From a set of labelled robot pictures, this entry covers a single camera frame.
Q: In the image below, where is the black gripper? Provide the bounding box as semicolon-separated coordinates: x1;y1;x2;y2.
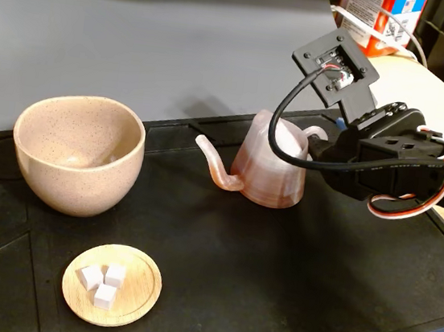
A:
301;91;444;213

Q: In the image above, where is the translucent pink printed kettle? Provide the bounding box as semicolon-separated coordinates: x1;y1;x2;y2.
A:
187;100;332;215

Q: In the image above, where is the beige speckled ceramic cup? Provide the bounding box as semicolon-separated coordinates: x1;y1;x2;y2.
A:
3;86;151;225

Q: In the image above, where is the red white blue carton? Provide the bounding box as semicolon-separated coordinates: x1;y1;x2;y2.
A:
332;0;430;65

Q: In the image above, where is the black work mat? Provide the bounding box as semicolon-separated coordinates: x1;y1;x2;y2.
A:
0;68;444;332

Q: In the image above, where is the light grey silicone mat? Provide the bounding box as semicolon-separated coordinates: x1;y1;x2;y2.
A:
0;0;392;181

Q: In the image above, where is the round wooden coaster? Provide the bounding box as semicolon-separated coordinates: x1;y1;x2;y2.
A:
56;238;167;332

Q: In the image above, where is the small white cube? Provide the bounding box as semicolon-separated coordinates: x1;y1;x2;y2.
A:
104;262;129;289
92;282;119;312
77;262;106;293

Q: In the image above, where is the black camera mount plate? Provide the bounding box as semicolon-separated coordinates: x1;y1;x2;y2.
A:
284;23;386;129

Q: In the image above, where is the thick black camera cable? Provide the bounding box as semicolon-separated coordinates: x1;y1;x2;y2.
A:
265;63;444;186

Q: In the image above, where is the red white black servo wire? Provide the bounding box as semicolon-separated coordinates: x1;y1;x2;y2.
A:
364;119;444;229

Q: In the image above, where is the flat white cable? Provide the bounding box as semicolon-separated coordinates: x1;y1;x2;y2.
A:
326;4;413;51

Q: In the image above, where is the round white cable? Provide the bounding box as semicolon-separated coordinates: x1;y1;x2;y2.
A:
372;6;435;69

